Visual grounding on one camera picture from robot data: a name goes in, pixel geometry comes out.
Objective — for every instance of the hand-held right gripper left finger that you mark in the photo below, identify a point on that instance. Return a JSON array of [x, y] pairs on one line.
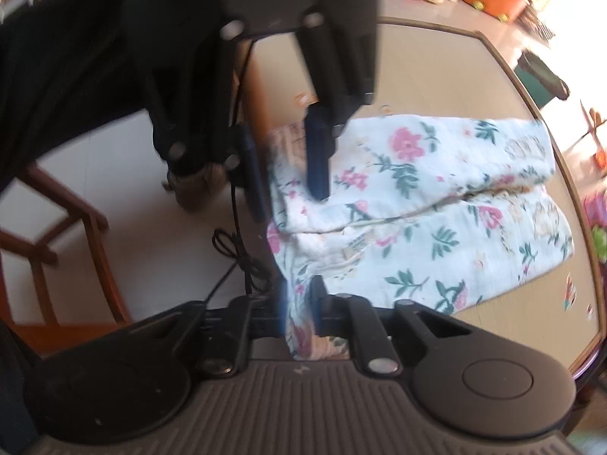
[[239, 327]]

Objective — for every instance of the green trash bin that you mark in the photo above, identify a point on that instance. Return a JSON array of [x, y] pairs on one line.
[[540, 78]]

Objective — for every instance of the pink toy drum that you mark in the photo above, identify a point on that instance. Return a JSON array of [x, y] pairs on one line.
[[596, 206]]

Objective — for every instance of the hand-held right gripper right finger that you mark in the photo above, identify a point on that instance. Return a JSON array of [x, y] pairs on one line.
[[318, 303]]

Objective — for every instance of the wooden table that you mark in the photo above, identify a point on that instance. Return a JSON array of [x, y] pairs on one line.
[[427, 66]]

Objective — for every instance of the wooden stool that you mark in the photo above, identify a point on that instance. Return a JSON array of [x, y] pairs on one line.
[[595, 121]]

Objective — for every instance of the green plush toy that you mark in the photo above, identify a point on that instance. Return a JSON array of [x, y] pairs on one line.
[[600, 242]]

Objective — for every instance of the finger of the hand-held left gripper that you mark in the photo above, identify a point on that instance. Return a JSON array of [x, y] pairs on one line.
[[317, 161], [253, 170]]

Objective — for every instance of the wooden chair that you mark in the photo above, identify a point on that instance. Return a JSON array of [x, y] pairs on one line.
[[52, 237]]

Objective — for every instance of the brown slipper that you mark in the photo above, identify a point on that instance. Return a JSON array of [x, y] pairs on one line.
[[194, 194]]

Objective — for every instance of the floral baby shirt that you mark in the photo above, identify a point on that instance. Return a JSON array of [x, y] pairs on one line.
[[427, 199]]

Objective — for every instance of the orange toy bucket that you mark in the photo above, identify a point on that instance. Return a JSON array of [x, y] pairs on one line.
[[601, 156]]

